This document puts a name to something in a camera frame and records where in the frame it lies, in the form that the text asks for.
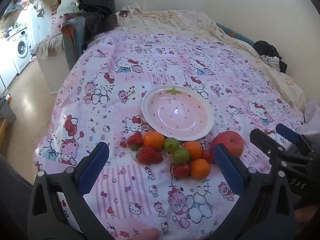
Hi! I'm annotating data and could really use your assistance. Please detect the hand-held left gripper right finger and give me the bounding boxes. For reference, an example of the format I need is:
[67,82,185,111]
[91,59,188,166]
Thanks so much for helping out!
[212,144,297,240]

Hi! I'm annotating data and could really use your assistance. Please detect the dark cloth on armchair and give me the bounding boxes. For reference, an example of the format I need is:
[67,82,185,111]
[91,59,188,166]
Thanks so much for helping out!
[84,11,119,48]

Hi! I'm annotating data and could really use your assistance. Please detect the black clothing heap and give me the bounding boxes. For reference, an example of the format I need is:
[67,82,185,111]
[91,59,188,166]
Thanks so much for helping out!
[254,40,288,73]

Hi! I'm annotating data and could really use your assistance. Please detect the white washing machine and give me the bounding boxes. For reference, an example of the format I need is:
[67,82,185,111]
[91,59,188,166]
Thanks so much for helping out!
[12,30,32,74]

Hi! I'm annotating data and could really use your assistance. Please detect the grey bin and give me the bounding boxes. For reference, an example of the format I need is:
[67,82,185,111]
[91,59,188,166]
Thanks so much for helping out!
[0,97,17,128]

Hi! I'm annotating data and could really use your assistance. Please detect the large red strawberry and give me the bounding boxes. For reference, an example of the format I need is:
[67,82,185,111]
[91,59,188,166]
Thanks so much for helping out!
[136,145,163,165]

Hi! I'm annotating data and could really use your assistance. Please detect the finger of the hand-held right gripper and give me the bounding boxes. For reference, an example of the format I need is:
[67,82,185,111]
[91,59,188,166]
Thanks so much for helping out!
[250,129,313,165]
[276,124,315,150]

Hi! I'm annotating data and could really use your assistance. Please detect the green grape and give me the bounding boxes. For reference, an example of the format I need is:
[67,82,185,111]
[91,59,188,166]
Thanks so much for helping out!
[164,137,180,153]
[172,147,191,163]

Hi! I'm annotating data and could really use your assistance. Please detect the light cloth pile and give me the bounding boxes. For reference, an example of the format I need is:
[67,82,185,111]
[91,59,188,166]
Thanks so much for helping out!
[32,34,64,59]

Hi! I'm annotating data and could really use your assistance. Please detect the person's left hand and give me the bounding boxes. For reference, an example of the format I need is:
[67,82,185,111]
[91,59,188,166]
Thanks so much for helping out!
[136,227,160,240]

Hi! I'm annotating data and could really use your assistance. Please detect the person's right forearm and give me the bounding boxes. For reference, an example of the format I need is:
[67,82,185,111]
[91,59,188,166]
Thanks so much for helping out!
[295,206,320,232]

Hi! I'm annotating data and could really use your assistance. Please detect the red cherry tomato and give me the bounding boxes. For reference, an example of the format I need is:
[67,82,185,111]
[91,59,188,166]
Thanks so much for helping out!
[201,150,215,164]
[172,163,192,178]

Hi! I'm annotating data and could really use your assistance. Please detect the orange mandarin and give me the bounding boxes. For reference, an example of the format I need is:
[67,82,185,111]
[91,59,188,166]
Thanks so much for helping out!
[190,158,211,180]
[184,141,203,160]
[142,131,165,151]

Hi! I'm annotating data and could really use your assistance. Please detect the pink cartoon printed blanket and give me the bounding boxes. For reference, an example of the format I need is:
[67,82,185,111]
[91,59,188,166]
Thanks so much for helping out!
[34,27,307,240]

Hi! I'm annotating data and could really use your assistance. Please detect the blue armchair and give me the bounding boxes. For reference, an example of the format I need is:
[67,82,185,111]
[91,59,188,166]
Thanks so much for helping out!
[61,14,87,70]

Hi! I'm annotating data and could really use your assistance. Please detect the small red strawberry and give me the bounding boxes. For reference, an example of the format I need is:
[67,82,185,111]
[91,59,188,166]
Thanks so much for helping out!
[127,132,143,151]

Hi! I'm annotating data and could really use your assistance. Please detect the pink strawberry print bowl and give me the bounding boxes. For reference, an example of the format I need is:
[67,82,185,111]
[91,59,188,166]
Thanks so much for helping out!
[141,85,215,142]

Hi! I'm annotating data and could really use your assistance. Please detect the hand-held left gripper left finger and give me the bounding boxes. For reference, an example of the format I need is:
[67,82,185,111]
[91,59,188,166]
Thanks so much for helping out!
[27,142,110,240]

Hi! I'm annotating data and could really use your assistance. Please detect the black white striped cloth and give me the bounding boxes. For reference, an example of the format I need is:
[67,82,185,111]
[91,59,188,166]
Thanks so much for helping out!
[261,54,281,72]

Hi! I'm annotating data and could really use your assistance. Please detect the red apple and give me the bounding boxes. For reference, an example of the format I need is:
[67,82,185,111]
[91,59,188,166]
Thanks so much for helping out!
[210,131,245,158]

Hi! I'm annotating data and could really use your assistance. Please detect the white kitchen cabinet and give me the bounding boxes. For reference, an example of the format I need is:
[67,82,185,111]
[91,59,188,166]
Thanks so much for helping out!
[25,5,53,48]

